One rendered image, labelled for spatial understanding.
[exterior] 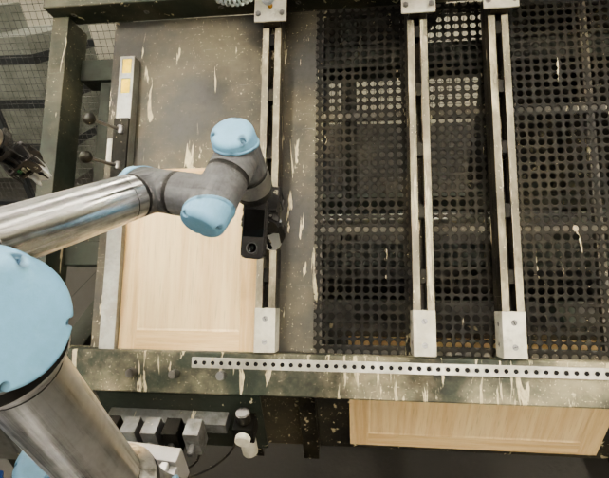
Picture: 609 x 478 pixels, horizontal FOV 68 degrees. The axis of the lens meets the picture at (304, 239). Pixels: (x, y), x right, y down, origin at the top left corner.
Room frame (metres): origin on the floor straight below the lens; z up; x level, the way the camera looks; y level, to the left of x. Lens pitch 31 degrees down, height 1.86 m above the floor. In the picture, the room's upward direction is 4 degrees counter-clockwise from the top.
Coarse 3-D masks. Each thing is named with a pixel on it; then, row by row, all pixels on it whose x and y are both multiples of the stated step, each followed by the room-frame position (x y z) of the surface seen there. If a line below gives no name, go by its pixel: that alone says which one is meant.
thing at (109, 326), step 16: (128, 96) 1.53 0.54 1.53; (128, 112) 1.50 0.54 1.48; (128, 144) 1.43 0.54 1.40; (128, 160) 1.40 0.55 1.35; (112, 240) 1.23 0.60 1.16; (112, 256) 1.20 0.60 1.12; (112, 272) 1.17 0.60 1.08; (112, 288) 1.14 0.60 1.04; (112, 304) 1.10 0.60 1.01; (112, 320) 1.07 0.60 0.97; (112, 336) 1.04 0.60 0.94
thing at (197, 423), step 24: (120, 408) 0.94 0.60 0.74; (144, 408) 0.93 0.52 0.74; (168, 408) 0.92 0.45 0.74; (192, 408) 0.91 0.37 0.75; (216, 408) 0.90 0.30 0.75; (240, 408) 0.86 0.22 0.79; (144, 432) 0.82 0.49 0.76; (168, 432) 0.82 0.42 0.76; (192, 432) 0.81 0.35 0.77; (216, 432) 0.85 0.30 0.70; (240, 432) 0.82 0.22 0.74; (264, 432) 0.88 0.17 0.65
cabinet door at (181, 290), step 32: (128, 224) 1.28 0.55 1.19; (160, 224) 1.27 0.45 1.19; (128, 256) 1.21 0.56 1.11; (160, 256) 1.20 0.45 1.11; (192, 256) 1.19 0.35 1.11; (224, 256) 1.17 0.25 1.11; (128, 288) 1.15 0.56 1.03; (160, 288) 1.14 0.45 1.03; (192, 288) 1.12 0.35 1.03; (224, 288) 1.11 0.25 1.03; (128, 320) 1.08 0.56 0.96; (160, 320) 1.07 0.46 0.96; (192, 320) 1.06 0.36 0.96; (224, 320) 1.05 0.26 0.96
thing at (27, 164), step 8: (8, 144) 1.08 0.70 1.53; (16, 144) 1.14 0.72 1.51; (24, 144) 1.17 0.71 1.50; (0, 152) 1.08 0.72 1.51; (8, 152) 1.06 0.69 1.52; (16, 152) 1.12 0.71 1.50; (24, 152) 1.12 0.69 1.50; (0, 160) 1.05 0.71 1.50; (8, 160) 1.09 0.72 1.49; (16, 160) 1.10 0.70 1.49; (24, 160) 1.09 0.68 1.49; (32, 160) 1.13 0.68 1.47; (8, 168) 1.09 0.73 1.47; (16, 168) 1.08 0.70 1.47; (24, 168) 1.10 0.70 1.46; (32, 168) 1.11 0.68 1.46; (40, 168) 1.13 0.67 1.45; (16, 176) 1.11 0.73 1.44; (24, 176) 1.11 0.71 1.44; (24, 184) 1.10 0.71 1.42
